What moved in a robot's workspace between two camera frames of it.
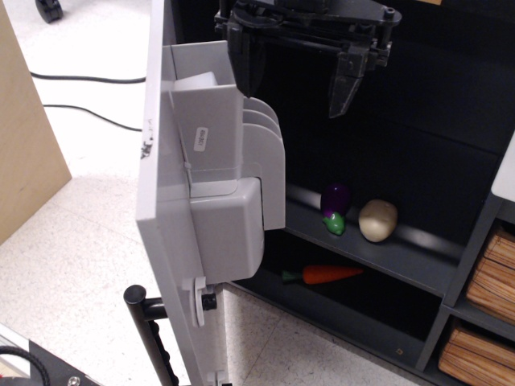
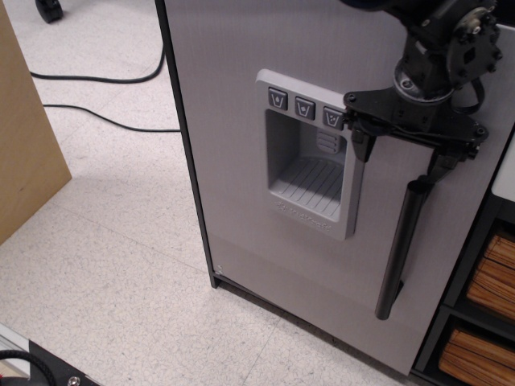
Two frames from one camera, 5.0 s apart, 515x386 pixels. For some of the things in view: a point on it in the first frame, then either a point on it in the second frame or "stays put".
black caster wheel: x=51 y=10 stays put
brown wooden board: x=32 y=166 stays put
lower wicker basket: x=479 y=359 stays put
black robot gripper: x=306 y=26 -> x=381 y=108
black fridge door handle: x=144 y=310 -> x=393 y=286
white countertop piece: x=504 y=183 stays put
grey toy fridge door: x=211 y=180 -> x=292 y=215
